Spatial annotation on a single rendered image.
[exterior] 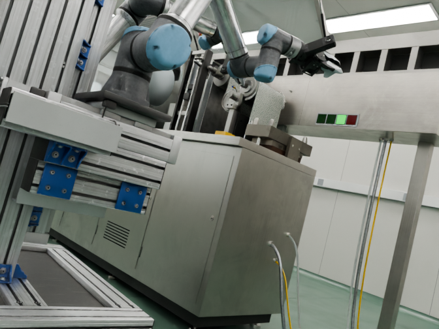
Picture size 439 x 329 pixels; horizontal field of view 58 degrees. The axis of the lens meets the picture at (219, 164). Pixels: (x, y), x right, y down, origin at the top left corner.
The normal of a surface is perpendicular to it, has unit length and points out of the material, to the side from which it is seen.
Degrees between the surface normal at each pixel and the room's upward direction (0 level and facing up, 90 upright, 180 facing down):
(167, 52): 96
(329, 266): 90
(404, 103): 90
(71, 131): 90
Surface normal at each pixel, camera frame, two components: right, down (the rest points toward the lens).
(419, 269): -0.68, -0.24
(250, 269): 0.69, 0.12
